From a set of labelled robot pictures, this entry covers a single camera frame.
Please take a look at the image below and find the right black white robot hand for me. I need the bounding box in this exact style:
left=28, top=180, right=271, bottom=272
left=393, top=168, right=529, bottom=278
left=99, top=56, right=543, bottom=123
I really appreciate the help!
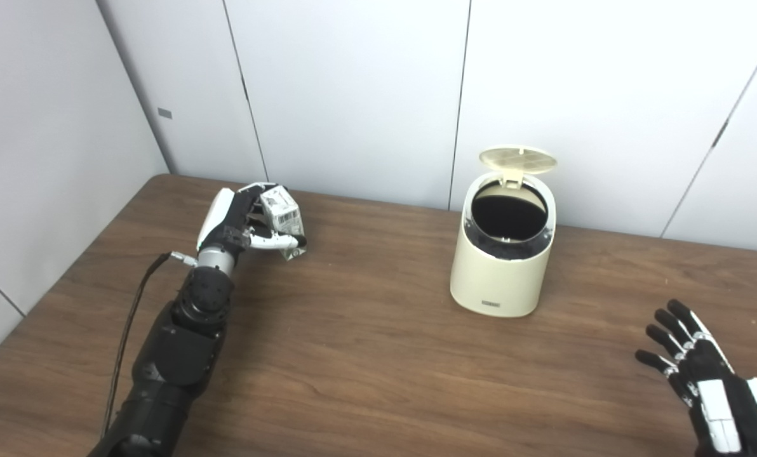
left=635, top=300, right=757, bottom=457

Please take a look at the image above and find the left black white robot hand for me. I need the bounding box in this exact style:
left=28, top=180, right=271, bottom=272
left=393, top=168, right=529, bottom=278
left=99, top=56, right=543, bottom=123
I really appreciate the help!
left=196, top=182, right=307, bottom=255

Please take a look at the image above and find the white green milk carton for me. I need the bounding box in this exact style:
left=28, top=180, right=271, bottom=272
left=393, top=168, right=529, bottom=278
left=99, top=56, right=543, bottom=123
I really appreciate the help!
left=259, top=185, right=305, bottom=260

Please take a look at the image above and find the cream-colored bin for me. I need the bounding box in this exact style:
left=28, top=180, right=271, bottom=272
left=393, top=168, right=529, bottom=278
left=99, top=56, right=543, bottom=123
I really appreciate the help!
left=450, top=147, right=558, bottom=318

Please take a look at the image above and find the cream round bin lid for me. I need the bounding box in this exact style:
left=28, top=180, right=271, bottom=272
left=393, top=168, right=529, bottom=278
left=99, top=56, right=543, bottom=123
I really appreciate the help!
left=478, top=147, right=558, bottom=188

